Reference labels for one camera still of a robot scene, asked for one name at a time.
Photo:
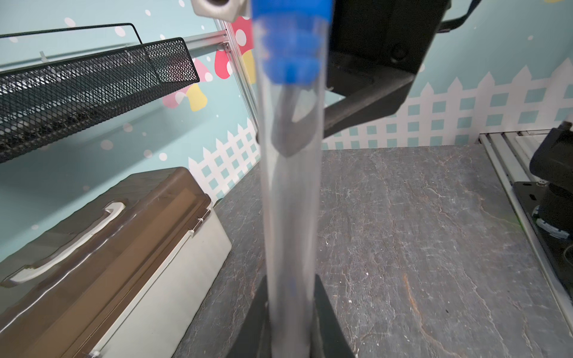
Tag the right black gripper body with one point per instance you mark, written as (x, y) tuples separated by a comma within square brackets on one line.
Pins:
[(375, 52)]

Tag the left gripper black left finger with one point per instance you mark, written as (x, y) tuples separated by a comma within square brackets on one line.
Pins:
[(254, 338)]

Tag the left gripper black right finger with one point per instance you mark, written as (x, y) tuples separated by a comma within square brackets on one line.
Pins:
[(327, 337)]

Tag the blue stopper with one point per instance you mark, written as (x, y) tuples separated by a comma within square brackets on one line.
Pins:
[(291, 39)]

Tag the clear test tube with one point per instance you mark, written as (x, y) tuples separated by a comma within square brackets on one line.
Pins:
[(290, 133)]

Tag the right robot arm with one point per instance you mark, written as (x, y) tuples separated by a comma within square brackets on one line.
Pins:
[(552, 161)]

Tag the brown lid storage box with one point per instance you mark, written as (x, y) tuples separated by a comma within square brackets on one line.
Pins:
[(123, 276)]

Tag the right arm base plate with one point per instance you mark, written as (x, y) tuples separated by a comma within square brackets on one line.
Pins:
[(548, 237)]

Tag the black mesh wall basket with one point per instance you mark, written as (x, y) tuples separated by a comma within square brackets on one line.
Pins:
[(47, 102)]

